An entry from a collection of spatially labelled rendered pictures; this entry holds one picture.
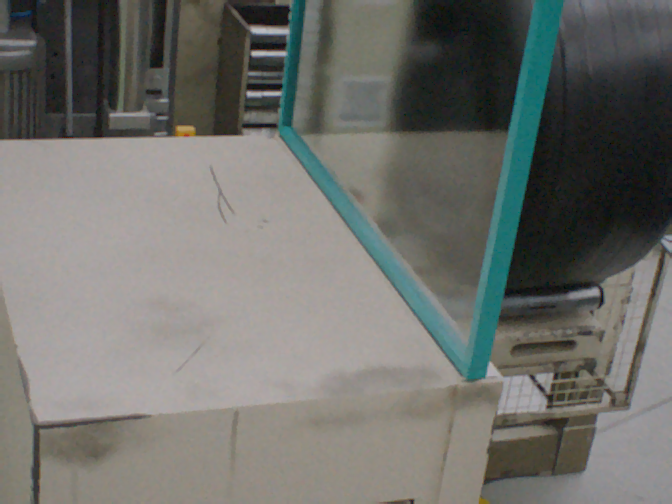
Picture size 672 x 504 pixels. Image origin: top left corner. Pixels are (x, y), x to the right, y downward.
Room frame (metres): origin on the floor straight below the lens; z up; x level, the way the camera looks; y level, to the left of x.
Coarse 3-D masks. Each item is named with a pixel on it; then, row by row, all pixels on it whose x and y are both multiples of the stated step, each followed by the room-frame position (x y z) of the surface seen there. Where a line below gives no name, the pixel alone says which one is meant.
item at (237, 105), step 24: (240, 24) 2.07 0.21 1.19; (264, 24) 2.20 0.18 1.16; (288, 24) 2.21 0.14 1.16; (240, 48) 2.06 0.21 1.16; (264, 48) 2.08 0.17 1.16; (240, 72) 2.05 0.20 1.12; (264, 72) 2.07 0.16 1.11; (240, 96) 2.04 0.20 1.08; (264, 96) 2.06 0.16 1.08; (216, 120) 2.16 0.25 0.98; (240, 120) 2.04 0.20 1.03; (264, 120) 2.07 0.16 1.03
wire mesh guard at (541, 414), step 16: (656, 256) 2.44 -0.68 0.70; (656, 272) 2.44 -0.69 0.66; (656, 288) 2.43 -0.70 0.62; (656, 304) 2.44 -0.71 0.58; (608, 320) 2.40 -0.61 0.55; (640, 336) 2.44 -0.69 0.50; (624, 352) 2.43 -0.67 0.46; (640, 352) 2.44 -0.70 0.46; (528, 384) 2.34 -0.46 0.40; (592, 384) 2.40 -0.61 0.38; (576, 400) 2.39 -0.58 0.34; (512, 416) 2.32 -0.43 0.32; (528, 416) 2.34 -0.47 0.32; (544, 416) 2.35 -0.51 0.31; (560, 416) 2.37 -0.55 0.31
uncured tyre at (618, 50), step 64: (576, 0) 1.69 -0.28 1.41; (640, 0) 1.73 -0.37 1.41; (576, 64) 1.63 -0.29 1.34; (640, 64) 1.67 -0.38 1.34; (576, 128) 1.60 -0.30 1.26; (640, 128) 1.64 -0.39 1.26; (576, 192) 1.60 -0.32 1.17; (640, 192) 1.64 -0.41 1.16; (512, 256) 1.63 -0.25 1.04; (576, 256) 1.65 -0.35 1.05; (640, 256) 1.71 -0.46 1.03
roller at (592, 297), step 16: (512, 288) 1.76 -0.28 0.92; (528, 288) 1.77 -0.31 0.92; (544, 288) 1.78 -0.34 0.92; (560, 288) 1.79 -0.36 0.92; (576, 288) 1.79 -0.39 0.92; (592, 288) 1.80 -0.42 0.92; (512, 304) 1.74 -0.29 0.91; (528, 304) 1.75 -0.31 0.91; (544, 304) 1.76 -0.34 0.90; (560, 304) 1.77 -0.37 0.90; (576, 304) 1.78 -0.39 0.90; (592, 304) 1.79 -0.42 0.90
